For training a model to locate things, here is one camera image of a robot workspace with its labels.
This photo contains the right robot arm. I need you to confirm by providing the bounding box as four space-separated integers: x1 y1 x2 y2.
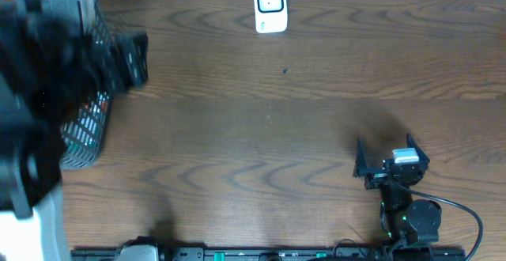
353 134 442 259

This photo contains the grey plastic mesh basket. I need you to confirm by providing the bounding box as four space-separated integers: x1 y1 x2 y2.
0 0 115 171

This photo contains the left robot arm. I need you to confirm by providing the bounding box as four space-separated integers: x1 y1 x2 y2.
1 0 149 260

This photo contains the white barcode scanner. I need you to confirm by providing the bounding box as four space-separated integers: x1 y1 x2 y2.
254 0 288 34

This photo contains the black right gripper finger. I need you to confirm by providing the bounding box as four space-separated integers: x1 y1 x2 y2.
353 138 386 178
406 133 430 170

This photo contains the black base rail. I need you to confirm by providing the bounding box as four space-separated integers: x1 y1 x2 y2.
70 245 466 261

